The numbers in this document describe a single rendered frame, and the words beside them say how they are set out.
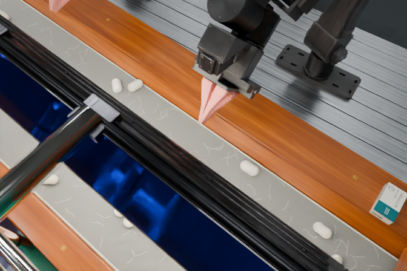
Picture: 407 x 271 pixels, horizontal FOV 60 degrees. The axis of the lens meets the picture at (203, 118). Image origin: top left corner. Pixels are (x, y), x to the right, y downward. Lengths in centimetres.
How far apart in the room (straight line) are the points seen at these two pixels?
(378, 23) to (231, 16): 172
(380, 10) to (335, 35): 146
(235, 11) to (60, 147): 28
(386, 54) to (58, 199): 83
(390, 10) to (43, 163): 211
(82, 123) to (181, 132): 43
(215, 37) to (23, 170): 28
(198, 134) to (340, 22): 35
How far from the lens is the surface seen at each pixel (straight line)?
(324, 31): 77
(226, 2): 48
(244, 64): 52
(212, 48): 46
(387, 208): 67
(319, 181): 66
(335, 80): 90
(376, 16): 218
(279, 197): 66
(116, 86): 75
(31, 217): 68
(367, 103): 90
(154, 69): 76
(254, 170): 65
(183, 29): 97
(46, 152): 28
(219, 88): 53
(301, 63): 90
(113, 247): 64
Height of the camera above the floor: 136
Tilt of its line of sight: 60 degrees down
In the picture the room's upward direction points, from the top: straight up
